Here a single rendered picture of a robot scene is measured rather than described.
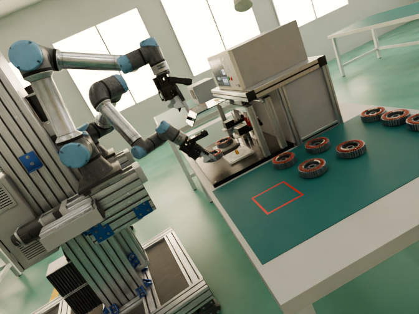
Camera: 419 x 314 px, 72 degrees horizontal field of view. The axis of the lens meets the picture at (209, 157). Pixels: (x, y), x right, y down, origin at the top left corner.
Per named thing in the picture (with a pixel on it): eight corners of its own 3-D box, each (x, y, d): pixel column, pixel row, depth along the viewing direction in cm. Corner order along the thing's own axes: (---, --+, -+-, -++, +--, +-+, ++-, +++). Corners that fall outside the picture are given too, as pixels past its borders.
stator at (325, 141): (302, 155, 137) (300, 148, 135) (312, 144, 143) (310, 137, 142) (325, 154, 128) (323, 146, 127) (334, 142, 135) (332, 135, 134)
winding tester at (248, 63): (242, 90, 145) (227, 50, 138) (219, 88, 186) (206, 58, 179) (308, 58, 149) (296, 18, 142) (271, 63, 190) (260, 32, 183)
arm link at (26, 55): (97, 156, 138) (43, 39, 121) (93, 164, 124) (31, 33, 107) (72, 165, 136) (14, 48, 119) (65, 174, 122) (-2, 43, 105)
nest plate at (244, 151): (231, 164, 157) (229, 162, 157) (222, 157, 171) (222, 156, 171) (254, 152, 159) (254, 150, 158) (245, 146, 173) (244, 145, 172)
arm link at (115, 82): (85, 129, 194) (96, 76, 152) (103, 120, 204) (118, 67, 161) (97, 142, 194) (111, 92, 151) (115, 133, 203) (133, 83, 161)
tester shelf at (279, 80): (249, 102, 136) (245, 93, 134) (213, 96, 200) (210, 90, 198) (327, 63, 140) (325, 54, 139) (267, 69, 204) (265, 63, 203)
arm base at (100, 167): (84, 186, 137) (73, 168, 134) (85, 178, 151) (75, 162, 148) (113, 170, 141) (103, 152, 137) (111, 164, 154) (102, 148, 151)
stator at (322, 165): (309, 182, 114) (306, 174, 113) (295, 173, 124) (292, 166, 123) (333, 169, 115) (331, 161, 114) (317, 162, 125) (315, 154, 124)
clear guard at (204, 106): (192, 127, 169) (187, 118, 168) (186, 121, 192) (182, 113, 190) (240, 103, 173) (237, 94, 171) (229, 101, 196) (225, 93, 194)
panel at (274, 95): (293, 143, 148) (275, 89, 138) (247, 125, 210) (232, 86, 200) (295, 142, 148) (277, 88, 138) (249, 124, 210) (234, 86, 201)
